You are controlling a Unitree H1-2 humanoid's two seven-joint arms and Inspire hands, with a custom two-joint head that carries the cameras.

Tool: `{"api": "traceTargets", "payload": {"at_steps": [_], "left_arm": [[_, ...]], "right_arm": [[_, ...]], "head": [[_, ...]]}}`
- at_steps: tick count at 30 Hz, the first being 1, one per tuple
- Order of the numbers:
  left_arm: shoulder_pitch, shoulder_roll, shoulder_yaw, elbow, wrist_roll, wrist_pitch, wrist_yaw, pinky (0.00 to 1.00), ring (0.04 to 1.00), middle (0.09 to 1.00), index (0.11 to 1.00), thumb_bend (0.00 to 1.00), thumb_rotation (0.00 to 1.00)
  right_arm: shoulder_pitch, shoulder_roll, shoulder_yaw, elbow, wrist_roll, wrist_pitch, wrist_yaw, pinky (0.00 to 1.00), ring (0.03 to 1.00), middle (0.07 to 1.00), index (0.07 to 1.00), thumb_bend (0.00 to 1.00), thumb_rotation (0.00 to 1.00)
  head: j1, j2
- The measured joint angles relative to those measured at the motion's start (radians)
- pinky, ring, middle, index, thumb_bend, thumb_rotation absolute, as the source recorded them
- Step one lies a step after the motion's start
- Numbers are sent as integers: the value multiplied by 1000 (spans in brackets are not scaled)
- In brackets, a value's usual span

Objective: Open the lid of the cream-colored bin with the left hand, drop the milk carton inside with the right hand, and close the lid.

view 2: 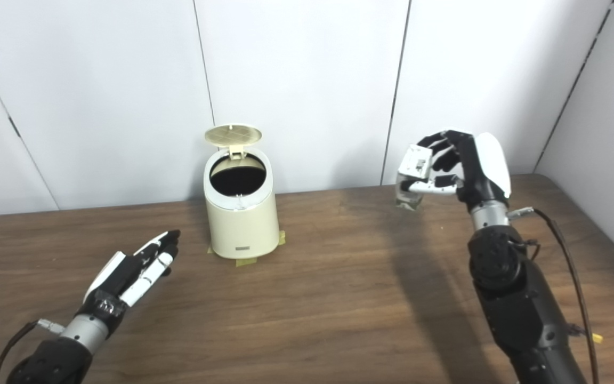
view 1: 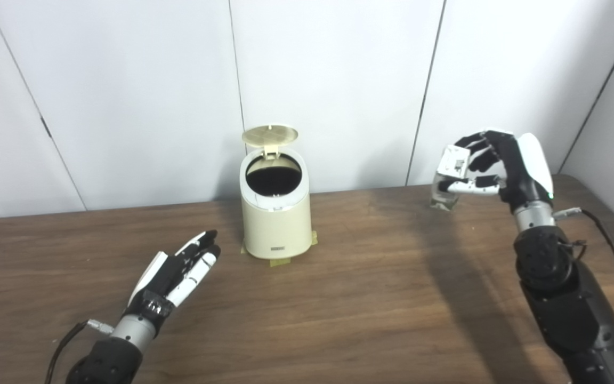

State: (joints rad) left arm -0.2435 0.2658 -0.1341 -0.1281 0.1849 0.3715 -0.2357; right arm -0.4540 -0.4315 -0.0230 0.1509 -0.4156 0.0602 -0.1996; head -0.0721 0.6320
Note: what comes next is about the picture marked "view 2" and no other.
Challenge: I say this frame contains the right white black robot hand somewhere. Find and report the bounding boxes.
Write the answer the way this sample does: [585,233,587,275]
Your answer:
[399,130,512,211]

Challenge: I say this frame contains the cream round bin lid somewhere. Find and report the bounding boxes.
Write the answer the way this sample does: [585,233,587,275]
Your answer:
[204,124,263,159]

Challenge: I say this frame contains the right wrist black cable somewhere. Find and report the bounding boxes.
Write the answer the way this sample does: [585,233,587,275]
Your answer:
[506,206,601,384]

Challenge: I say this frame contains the cream-colored round bin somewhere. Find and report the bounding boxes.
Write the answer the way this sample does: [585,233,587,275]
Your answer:
[203,124,281,260]

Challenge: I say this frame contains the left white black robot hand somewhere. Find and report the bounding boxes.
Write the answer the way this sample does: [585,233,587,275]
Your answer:
[79,230,181,326]

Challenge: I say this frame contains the white green milk carton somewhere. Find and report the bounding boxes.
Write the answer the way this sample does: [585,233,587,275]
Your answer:
[394,144,434,211]

